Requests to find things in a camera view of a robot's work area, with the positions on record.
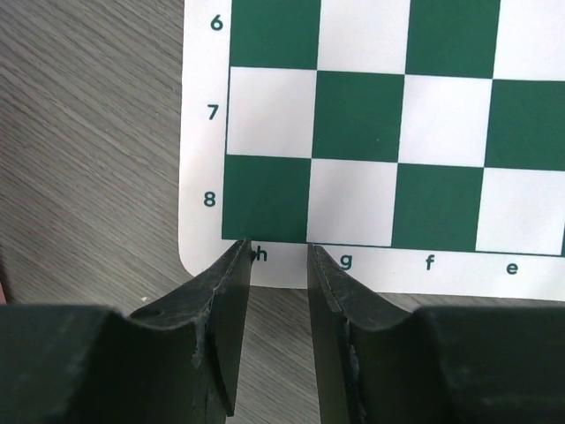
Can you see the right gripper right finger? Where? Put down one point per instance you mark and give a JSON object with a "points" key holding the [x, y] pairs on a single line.
{"points": [[377, 363]]}

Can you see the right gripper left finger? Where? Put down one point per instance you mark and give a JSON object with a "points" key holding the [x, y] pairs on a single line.
{"points": [[175, 360]]}

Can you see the green white chess board mat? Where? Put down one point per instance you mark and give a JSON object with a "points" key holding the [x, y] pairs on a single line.
{"points": [[421, 143]]}

